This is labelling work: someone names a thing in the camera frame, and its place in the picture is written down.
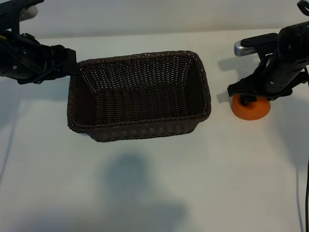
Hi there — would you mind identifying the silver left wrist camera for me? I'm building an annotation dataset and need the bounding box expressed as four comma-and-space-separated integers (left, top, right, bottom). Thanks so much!
19, 5, 39, 21

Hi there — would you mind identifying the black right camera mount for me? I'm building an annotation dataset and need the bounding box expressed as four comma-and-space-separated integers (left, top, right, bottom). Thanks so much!
242, 33, 281, 63

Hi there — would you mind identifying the long black hanging cable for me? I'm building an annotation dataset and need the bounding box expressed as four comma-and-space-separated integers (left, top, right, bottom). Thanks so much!
299, 66, 309, 232

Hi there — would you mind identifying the orange toy fruit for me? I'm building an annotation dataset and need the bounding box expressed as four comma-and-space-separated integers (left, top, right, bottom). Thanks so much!
231, 94, 271, 121

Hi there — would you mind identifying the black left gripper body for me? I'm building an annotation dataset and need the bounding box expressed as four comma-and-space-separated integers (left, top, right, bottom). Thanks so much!
0, 30, 54, 85

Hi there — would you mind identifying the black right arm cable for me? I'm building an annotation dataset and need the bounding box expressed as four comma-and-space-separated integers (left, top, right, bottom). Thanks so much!
297, 0, 309, 13

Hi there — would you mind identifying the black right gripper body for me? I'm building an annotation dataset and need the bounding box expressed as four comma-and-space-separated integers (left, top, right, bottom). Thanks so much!
251, 72, 306, 102

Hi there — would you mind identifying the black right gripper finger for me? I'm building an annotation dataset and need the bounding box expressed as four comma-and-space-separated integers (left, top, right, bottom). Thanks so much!
227, 70, 266, 98
242, 96, 258, 106

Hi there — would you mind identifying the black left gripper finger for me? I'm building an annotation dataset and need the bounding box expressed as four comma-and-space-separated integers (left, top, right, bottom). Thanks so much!
52, 62, 79, 79
52, 45, 77, 66

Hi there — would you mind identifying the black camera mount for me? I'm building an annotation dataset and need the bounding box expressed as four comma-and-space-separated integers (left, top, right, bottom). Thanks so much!
242, 33, 281, 63
0, 0, 45, 33

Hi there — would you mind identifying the dark brown wicker basket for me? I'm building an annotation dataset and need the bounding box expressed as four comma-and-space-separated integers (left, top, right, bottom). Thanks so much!
67, 50, 212, 143

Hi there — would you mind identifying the black left gripper cable bundle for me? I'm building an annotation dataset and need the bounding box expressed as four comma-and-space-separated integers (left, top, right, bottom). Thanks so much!
0, 33, 45, 75

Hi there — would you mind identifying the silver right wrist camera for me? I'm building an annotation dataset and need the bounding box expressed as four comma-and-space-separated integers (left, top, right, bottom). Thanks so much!
233, 41, 260, 58

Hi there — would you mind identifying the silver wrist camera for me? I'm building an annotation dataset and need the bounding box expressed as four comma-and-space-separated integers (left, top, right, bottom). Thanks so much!
233, 41, 260, 58
19, 5, 39, 21

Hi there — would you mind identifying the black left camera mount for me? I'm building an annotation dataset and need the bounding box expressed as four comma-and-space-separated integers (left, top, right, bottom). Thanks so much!
0, 0, 45, 33

